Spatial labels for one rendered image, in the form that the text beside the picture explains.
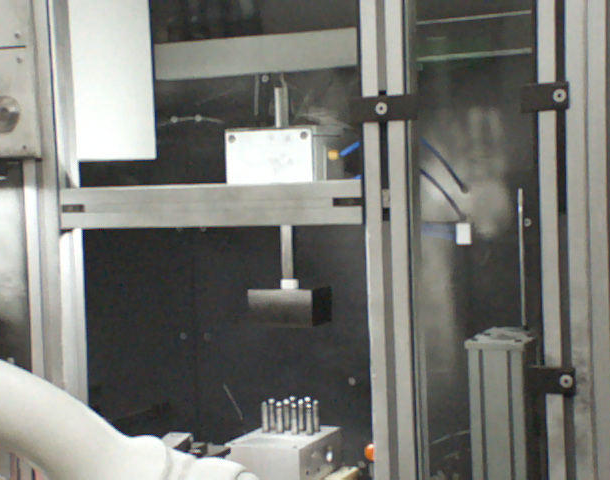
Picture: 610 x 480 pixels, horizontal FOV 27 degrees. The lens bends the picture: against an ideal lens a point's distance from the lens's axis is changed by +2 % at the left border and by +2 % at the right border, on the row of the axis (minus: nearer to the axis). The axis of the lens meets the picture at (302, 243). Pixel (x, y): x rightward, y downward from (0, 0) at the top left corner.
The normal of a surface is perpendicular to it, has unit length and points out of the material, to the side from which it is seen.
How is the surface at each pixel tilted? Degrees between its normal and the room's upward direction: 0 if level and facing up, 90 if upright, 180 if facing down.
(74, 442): 86
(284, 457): 90
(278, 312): 90
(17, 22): 90
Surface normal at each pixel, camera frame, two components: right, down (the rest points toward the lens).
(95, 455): 0.51, -0.10
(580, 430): -0.41, 0.06
